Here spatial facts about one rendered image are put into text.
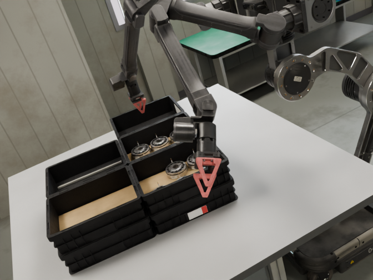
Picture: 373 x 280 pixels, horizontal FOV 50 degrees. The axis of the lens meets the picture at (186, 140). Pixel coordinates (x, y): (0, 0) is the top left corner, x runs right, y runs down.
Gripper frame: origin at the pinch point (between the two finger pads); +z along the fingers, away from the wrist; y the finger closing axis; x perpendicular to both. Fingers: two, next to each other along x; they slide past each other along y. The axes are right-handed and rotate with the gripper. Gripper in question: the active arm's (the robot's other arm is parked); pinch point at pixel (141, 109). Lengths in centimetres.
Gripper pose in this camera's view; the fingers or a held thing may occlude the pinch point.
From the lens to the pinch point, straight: 202.2
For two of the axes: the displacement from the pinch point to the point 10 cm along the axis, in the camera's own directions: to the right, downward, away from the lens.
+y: 3.4, 3.9, -8.6
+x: 9.0, -3.9, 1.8
